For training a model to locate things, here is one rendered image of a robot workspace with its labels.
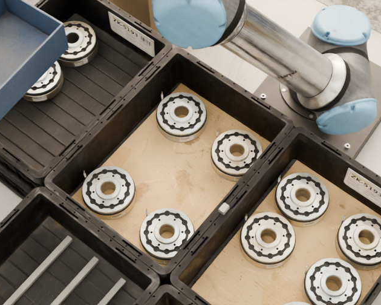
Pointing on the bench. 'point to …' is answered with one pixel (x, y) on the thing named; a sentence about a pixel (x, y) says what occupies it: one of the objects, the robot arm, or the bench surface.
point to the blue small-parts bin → (18, 51)
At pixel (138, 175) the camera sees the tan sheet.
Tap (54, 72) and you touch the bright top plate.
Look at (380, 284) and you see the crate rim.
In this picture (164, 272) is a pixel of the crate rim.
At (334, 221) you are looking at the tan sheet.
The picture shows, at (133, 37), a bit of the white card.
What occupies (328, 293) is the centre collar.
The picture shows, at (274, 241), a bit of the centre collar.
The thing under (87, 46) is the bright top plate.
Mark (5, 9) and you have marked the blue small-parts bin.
